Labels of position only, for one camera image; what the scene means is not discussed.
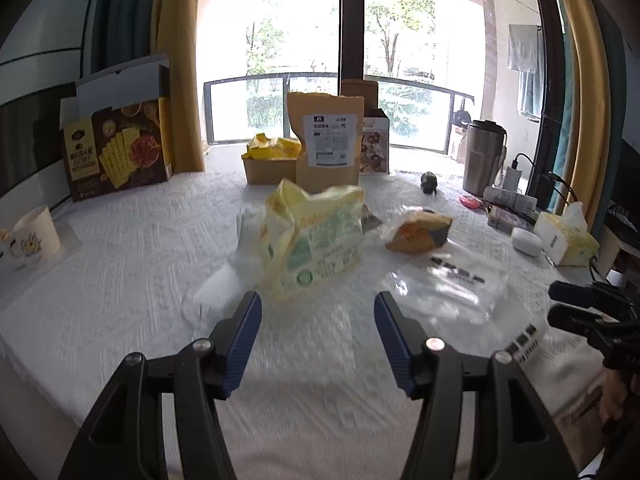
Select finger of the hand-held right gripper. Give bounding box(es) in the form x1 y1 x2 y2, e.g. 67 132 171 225
548 281 603 312
547 304 611 357

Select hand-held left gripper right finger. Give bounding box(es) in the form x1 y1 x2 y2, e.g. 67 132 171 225
374 291 581 480

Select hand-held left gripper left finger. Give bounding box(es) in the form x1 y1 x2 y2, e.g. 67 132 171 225
57 291 263 480

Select white translucent plastic wrapper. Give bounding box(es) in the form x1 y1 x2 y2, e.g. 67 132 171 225
182 210 281 328

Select clear plastic bag black print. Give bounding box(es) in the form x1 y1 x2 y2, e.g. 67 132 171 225
381 252 545 362

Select orange brown snack wrapper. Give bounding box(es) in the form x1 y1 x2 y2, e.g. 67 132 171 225
385 209 453 255

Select yellow plastic snack bag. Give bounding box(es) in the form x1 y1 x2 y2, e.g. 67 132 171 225
257 178 366 303

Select person's right hand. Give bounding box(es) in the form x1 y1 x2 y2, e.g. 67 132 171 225
600 367 635 436

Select yellow tissue box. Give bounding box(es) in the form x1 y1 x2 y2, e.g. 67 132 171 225
533 201 601 267

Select white round device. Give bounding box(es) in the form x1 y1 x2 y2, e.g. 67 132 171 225
511 227 545 257

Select black charger block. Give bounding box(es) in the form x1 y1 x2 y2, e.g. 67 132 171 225
536 171 576 213

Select pile of small packets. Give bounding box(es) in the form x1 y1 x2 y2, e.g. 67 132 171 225
482 186 540 233

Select white fringed tablecloth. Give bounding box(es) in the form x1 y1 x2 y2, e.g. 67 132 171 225
0 157 618 480

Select stainless steel tumbler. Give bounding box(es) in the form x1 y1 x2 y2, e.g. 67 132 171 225
462 119 507 198

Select open cardboard box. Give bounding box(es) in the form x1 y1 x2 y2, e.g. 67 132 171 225
242 152 301 186

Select yellow snack packets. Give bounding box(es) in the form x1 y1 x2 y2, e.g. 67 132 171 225
246 132 302 161

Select small picture printed box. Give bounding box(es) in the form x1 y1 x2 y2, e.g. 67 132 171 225
360 108 392 176

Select kraft paper pouch white label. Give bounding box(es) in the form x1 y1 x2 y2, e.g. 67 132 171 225
286 91 362 192

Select hanging laundry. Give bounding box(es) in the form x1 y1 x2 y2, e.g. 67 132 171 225
507 23 543 122

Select brown cracker box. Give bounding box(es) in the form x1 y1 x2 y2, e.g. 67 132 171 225
59 53 175 203

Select balcony railing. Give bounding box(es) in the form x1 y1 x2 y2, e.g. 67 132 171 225
202 74 476 157

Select white cartoon mug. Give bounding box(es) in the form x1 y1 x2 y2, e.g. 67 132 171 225
11 204 62 271

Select plain brown cardboard box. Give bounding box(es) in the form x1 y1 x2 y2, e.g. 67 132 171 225
341 79 379 113

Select small white figure mug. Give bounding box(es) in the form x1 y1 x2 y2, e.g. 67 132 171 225
0 227 18 271

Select white charger with cable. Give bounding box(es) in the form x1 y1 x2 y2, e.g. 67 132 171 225
500 152 543 192

